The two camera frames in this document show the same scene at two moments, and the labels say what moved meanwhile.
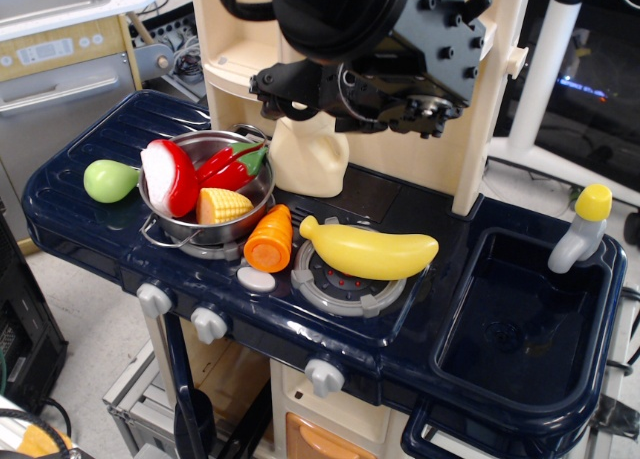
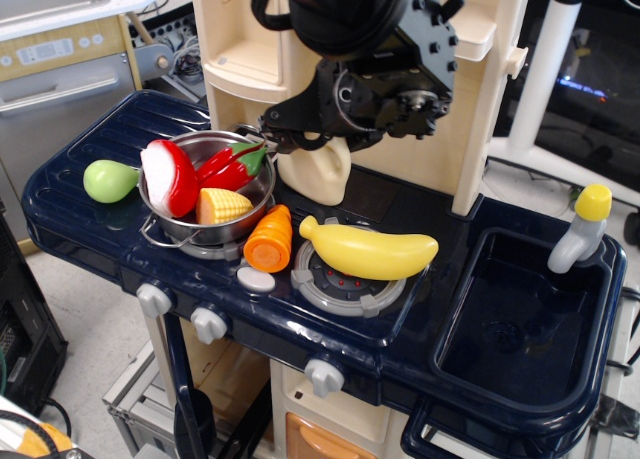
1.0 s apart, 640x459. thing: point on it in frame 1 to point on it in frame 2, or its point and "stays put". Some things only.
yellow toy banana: [368, 255] stays put
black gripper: [359, 93] to [351, 102]
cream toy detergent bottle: [310, 158] stays put
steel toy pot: [169, 232] stays put
